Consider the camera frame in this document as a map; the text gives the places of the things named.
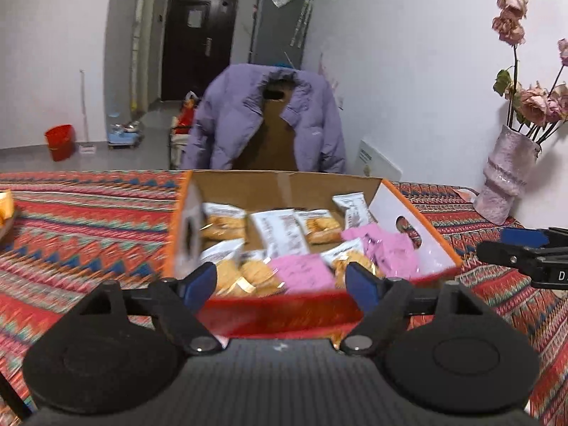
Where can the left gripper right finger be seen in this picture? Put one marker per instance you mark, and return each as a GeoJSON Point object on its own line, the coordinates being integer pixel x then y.
{"type": "Point", "coordinates": [387, 305]}

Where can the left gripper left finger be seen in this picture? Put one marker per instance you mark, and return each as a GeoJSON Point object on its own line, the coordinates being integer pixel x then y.
{"type": "Point", "coordinates": [173, 305]}

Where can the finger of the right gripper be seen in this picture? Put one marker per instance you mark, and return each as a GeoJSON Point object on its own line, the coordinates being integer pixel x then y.
{"type": "Point", "coordinates": [520, 257]}
{"type": "Point", "coordinates": [534, 238]}

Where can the large pink snack bag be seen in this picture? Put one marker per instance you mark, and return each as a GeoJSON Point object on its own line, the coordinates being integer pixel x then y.
{"type": "Point", "coordinates": [303, 273]}

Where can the small grey white packet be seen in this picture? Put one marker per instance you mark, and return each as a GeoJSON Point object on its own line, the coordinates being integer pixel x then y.
{"type": "Point", "coordinates": [355, 209]}

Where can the white packet box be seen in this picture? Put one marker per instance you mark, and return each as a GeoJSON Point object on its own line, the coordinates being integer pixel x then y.
{"type": "Point", "coordinates": [279, 233]}

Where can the small pink packet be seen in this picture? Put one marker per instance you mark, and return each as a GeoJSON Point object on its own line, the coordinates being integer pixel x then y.
{"type": "Point", "coordinates": [393, 253]}

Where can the white cookie snack bag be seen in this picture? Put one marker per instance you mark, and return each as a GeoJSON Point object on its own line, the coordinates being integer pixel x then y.
{"type": "Point", "coordinates": [339, 257]}

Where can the pink textured vase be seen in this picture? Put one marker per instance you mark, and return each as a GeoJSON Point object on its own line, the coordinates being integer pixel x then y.
{"type": "Point", "coordinates": [506, 173]}

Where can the red cardboard fruit box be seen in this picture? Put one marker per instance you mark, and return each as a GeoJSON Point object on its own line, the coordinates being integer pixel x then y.
{"type": "Point", "coordinates": [296, 315]}

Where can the dried pink roses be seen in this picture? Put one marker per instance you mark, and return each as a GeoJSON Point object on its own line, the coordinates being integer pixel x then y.
{"type": "Point", "coordinates": [534, 86]}

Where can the colourful patterned tablecloth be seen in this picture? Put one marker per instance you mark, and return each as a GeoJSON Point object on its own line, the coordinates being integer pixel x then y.
{"type": "Point", "coordinates": [77, 228]}

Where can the white leaning board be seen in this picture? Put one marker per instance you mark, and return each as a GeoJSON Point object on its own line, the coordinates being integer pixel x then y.
{"type": "Point", "coordinates": [371, 163]}

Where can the blue pet feeder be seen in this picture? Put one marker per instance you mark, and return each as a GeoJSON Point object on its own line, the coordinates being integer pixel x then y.
{"type": "Point", "coordinates": [124, 135]}

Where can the white mop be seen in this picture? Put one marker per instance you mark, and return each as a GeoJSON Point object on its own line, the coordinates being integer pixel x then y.
{"type": "Point", "coordinates": [87, 147]}

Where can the brown wooden chair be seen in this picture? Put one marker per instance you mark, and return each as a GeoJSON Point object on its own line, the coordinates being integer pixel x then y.
{"type": "Point", "coordinates": [272, 146]}

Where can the plate of orange peels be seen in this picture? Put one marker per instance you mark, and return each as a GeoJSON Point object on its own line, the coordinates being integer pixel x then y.
{"type": "Point", "coordinates": [7, 213]}

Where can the red plastic bucket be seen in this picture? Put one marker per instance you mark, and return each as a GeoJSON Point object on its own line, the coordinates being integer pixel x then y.
{"type": "Point", "coordinates": [60, 142]}

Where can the purple puffer jacket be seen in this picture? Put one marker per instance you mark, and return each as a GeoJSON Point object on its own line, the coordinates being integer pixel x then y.
{"type": "Point", "coordinates": [230, 114]}

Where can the dark entrance door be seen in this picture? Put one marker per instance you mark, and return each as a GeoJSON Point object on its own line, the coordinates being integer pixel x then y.
{"type": "Point", "coordinates": [197, 45]}

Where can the grey refrigerator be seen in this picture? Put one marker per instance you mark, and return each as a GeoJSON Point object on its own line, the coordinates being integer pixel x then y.
{"type": "Point", "coordinates": [279, 32]}

